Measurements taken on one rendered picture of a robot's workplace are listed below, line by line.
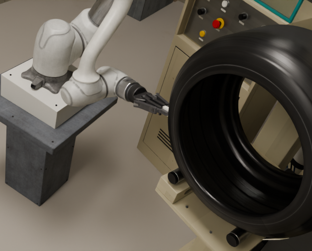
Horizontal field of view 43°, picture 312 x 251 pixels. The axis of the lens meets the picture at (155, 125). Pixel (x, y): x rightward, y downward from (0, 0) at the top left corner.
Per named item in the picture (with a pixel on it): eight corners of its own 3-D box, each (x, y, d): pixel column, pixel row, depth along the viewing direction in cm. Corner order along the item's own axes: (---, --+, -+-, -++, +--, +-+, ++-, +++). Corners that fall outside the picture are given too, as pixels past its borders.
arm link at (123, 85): (133, 74, 158) (143, 79, 155) (132, 94, 163) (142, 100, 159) (115, 79, 153) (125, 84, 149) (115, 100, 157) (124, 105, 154)
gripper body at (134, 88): (125, 86, 150) (142, 95, 144) (142, 81, 155) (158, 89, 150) (124, 103, 154) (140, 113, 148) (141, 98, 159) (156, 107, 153)
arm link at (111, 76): (133, 95, 164) (108, 104, 156) (110, 82, 173) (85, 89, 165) (134, 71, 158) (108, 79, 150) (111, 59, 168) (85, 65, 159)
